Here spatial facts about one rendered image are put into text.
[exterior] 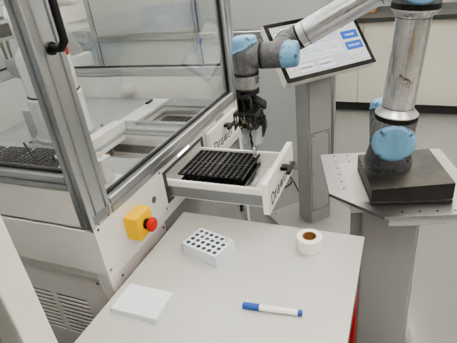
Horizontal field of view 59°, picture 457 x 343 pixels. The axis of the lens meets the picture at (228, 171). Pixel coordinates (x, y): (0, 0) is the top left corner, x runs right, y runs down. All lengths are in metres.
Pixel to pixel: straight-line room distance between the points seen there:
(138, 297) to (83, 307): 0.31
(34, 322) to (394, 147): 0.96
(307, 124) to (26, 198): 1.48
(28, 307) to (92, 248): 0.49
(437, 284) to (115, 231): 1.63
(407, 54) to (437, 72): 2.97
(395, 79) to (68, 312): 1.16
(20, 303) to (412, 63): 0.99
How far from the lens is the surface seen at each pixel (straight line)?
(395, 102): 1.18
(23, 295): 0.60
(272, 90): 2.99
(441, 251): 2.45
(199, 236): 1.17
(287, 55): 1.16
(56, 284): 1.32
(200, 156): 1.39
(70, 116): 0.94
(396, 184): 1.34
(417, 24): 1.13
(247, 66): 1.18
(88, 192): 1.00
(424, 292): 2.19
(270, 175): 1.15
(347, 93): 4.23
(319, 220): 2.50
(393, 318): 1.77
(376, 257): 1.55
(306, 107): 2.14
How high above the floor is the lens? 1.48
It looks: 28 degrees down
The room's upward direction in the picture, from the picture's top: 7 degrees counter-clockwise
